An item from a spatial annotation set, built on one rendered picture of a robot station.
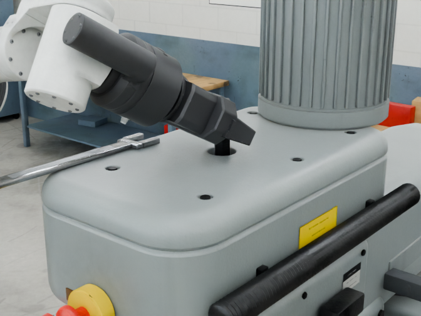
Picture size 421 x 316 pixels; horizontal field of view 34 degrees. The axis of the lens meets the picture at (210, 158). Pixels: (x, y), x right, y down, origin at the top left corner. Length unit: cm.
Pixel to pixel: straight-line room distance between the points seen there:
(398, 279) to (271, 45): 43
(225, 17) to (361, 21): 528
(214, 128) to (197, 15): 566
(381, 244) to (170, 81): 49
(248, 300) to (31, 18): 38
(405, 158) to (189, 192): 65
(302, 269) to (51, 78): 34
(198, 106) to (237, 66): 541
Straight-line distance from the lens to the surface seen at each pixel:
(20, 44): 81
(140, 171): 81
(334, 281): 97
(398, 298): 132
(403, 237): 119
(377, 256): 111
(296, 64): 98
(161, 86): 76
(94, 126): 715
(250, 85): 614
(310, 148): 90
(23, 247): 513
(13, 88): 843
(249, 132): 86
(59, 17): 73
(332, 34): 96
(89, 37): 68
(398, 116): 481
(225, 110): 80
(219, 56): 631
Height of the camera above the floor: 216
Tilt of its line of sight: 18 degrees down
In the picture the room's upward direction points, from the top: straight up
